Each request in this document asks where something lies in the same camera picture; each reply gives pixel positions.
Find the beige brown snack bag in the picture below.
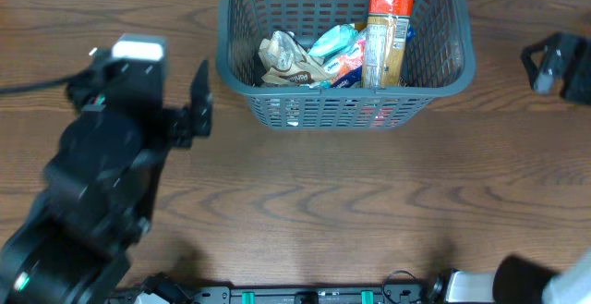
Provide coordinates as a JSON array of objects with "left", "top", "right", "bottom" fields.
[{"left": 259, "top": 30, "right": 336, "bottom": 87}]

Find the grey plastic basket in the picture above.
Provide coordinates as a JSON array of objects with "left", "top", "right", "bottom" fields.
[{"left": 217, "top": 0, "right": 476, "bottom": 129}]

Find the blue tissue multipack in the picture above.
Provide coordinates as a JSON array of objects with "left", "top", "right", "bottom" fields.
[{"left": 318, "top": 24, "right": 367, "bottom": 88}]

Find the small teal white packet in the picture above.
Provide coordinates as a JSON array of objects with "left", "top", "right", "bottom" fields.
[{"left": 308, "top": 24, "right": 358, "bottom": 57}]

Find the orange tan cracker package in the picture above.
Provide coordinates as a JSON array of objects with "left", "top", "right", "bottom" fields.
[{"left": 362, "top": 0, "right": 414, "bottom": 89}]

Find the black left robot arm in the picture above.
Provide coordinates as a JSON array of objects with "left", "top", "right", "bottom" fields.
[{"left": 1, "top": 52, "right": 212, "bottom": 303}]

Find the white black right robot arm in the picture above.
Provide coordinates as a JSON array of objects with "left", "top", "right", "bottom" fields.
[{"left": 425, "top": 32, "right": 590, "bottom": 304}]

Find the black left camera cable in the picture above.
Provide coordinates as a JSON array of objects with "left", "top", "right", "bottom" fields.
[{"left": 0, "top": 75, "right": 82, "bottom": 97}]

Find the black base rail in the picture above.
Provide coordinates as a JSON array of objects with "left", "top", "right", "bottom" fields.
[{"left": 108, "top": 271, "right": 495, "bottom": 304}]

